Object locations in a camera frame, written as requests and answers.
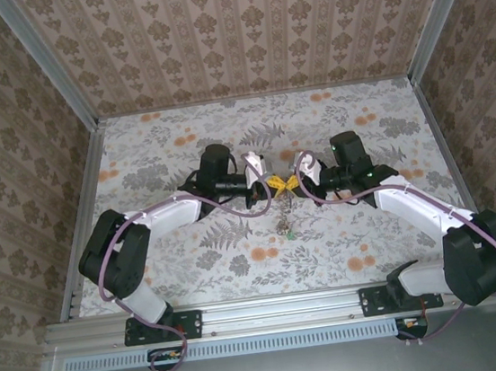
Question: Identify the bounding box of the metal keyring with keys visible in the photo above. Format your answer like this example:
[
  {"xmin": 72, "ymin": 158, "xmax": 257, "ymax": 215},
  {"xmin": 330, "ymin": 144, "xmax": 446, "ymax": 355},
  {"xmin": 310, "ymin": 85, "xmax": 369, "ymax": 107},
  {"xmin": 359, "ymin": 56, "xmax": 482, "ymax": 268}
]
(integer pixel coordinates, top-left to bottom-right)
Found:
[{"xmin": 270, "ymin": 188, "xmax": 299, "ymax": 243}]

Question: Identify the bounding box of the floral patterned table cover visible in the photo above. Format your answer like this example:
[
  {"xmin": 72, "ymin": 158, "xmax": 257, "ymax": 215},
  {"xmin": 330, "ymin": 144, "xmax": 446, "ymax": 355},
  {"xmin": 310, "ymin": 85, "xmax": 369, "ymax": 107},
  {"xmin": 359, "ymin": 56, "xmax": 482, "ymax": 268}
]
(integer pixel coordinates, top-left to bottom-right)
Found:
[{"xmin": 48, "ymin": 69, "xmax": 494, "ymax": 321}]

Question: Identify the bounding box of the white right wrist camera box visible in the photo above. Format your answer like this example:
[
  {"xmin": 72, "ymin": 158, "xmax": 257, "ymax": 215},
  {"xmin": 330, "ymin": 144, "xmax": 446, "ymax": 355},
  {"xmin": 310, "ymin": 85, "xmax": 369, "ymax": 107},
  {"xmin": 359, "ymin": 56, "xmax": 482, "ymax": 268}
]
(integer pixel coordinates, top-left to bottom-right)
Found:
[{"xmin": 292, "ymin": 148, "xmax": 324, "ymax": 189}]

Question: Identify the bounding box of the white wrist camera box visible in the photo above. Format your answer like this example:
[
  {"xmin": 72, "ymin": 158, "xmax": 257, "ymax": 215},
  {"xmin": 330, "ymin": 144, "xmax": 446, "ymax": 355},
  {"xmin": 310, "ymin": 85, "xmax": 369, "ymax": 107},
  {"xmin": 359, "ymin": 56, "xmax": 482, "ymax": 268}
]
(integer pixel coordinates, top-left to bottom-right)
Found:
[
  {"xmin": 240, "ymin": 148, "xmax": 271, "ymax": 187},
  {"xmin": 292, "ymin": 148, "xmax": 324, "ymax": 189}
]

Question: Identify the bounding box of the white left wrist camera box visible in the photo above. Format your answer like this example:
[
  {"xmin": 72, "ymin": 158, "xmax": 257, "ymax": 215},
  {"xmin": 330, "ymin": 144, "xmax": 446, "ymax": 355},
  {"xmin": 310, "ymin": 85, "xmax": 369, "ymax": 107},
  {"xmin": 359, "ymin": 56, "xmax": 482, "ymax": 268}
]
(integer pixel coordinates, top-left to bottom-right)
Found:
[{"xmin": 240, "ymin": 148, "xmax": 271, "ymax": 187}]

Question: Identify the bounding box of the thin aluminium table edge rail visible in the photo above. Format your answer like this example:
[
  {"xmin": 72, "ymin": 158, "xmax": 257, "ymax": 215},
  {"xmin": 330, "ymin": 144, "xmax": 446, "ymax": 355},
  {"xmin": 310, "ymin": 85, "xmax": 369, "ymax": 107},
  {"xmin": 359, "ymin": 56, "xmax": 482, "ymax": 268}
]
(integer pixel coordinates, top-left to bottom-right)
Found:
[{"xmin": 96, "ymin": 74, "xmax": 412, "ymax": 122}]

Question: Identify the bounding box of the aluminium side rail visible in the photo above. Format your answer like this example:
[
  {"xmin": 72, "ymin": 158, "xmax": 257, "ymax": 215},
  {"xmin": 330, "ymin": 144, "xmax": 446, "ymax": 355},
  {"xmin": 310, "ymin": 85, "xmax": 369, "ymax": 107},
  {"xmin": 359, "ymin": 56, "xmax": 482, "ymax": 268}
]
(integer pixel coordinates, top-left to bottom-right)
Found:
[
  {"xmin": 36, "ymin": 119, "xmax": 132, "ymax": 325},
  {"xmin": 409, "ymin": 73, "xmax": 496, "ymax": 277}
]

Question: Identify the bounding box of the aluminium extrusion rail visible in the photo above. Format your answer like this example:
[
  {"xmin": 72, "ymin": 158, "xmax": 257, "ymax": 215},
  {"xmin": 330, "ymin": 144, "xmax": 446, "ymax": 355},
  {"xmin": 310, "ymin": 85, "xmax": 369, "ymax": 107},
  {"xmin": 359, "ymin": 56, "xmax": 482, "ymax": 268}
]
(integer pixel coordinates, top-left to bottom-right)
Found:
[{"xmin": 42, "ymin": 268, "xmax": 496, "ymax": 356}]

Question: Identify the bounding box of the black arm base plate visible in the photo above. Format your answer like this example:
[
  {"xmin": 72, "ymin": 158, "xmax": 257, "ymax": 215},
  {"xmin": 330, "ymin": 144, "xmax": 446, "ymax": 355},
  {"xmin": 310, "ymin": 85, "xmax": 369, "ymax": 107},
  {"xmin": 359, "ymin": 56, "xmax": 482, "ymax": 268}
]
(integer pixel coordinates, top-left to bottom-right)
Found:
[
  {"xmin": 359, "ymin": 278, "xmax": 445, "ymax": 318},
  {"xmin": 121, "ymin": 308, "xmax": 206, "ymax": 347}
]

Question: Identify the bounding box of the grey slotted cable duct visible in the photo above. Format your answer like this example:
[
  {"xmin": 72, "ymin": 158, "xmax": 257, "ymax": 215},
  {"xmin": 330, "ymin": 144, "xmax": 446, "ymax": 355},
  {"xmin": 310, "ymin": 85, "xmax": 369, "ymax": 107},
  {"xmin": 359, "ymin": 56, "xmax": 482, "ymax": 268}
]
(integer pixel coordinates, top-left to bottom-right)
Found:
[{"xmin": 63, "ymin": 316, "xmax": 402, "ymax": 371}]

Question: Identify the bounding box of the aluminium frame post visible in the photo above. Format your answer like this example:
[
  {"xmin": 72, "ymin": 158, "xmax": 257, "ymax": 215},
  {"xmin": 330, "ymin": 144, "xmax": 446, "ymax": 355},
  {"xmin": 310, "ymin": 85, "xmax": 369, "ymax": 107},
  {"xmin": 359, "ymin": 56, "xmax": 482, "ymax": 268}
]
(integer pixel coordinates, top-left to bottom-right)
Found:
[
  {"xmin": 397, "ymin": 0, "xmax": 496, "ymax": 88},
  {"xmin": 0, "ymin": 0, "xmax": 102, "ymax": 139}
]

